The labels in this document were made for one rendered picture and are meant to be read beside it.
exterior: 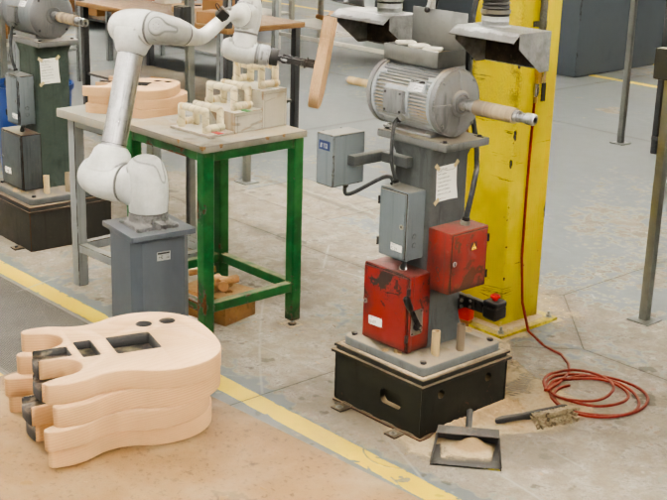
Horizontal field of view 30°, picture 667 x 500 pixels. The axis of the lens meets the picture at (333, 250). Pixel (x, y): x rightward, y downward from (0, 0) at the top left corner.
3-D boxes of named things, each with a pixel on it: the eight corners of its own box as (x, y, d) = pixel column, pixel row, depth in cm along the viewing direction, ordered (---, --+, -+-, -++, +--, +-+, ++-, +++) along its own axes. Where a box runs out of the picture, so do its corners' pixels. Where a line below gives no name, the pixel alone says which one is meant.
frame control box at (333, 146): (398, 202, 471) (401, 135, 463) (357, 211, 457) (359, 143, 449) (354, 188, 488) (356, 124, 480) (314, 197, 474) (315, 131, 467)
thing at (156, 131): (304, 290, 580) (307, 130, 557) (202, 316, 542) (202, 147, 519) (223, 256, 623) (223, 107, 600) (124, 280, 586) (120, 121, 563)
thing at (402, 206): (422, 258, 472) (430, 116, 456) (403, 263, 465) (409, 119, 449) (394, 248, 483) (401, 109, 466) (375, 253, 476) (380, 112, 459)
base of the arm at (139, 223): (142, 236, 475) (142, 222, 474) (117, 221, 493) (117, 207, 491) (185, 229, 485) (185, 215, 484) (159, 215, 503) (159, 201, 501)
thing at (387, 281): (427, 347, 479) (432, 257, 468) (404, 355, 471) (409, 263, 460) (382, 328, 497) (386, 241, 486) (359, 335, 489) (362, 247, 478)
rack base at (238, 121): (262, 129, 556) (263, 108, 553) (234, 134, 545) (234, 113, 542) (222, 119, 574) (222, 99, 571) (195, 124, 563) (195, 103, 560)
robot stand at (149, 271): (135, 407, 494) (132, 238, 472) (106, 382, 515) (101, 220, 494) (197, 392, 509) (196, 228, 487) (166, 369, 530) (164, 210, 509)
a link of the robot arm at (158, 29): (195, 18, 492) (167, 15, 498) (169, 9, 475) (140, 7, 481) (190, 51, 492) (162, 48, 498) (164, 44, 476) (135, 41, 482)
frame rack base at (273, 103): (287, 125, 566) (287, 87, 561) (262, 129, 555) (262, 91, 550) (246, 115, 584) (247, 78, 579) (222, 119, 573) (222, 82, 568)
